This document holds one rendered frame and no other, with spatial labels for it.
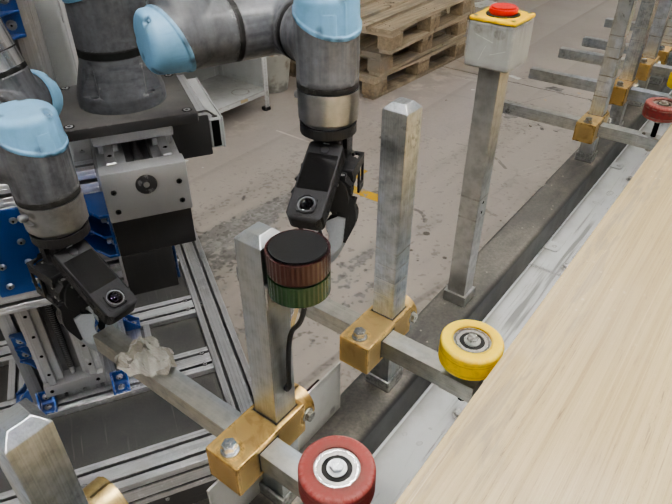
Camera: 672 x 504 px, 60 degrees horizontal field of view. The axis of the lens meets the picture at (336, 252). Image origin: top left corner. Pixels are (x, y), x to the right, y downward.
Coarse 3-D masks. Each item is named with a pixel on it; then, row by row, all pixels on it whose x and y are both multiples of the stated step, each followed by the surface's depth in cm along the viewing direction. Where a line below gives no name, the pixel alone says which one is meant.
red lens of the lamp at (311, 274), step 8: (280, 232) 55; (328, 240) 54; (264, 248) 53; (328, 248) 53; (328, 256) 52; (272, 264) 52; (280, 264) 51; (304, 264) 51; (312, 264) 51; (320, 264) 52; (328, 264) 53; (272, 272) 52; (280, 272) 51; (288, 272) 51; (296, 272) 51; (304, 272) 51; (312, 272) 51; (320, 272) 52; (328, 272) 53; (280, 280) 52; (288, 280) 52; (296, 280) 52; (304, 280) 52; (312, 280) 52; (320, 280) 53
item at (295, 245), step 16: (272, 240) 54; (288, 240) 54; (304, 240) 54; (320, 240) 54; (272, 256) 52; (288, 256) 52; (304, 256) 52; (320, 256) 52; (272, 304) 58; (288, 336) 61; (288, 352) 63; (288, 368) 64; (288, 384) 66
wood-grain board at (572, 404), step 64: (640, 192) 106; (576, 256) 90; (640, 256) 90; (576, 320) 78; (640, 320) 78; (512, 384) 69; (576, 384) 69; (640, 384) 69; (448, 448) 62; (512, 448) 62; (576, 448) 62; (640, 448) 62
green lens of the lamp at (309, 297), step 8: (272, 280) 53; (328, 280) 54; (272, 288) 53; (280, 288) 53; (288, 288) 52; (296, 288) 52; (304, 288) 52; (312, 288) 52; (320, 288) 53; (328, 288) 54; (272, 296) 54; (280, 296) 53; (288, 296) 53; (296, 296) 53; (304, 296) 53; (312, 296) 53; (320, 296) 54; (280, 304) 54; (288, 304) 53; (296, 304) 53; (304, 304) 53; (312, 304) 54
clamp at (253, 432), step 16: (304, 400) 72; (240, 416) 69; (256, 416) 69; (288, 416) 69; (304, 416) 72; (224, 432) 67; (240, 432) 67; (256, 432) 67; (272, 432) 67; (288, 432) 70; (208, 448) 66; (240, 448) 66; (256, 448) 66; (224, 464) 64; (240, 464) 64; (256, 464) 66; (224, 480) 67; (240, 480) 65
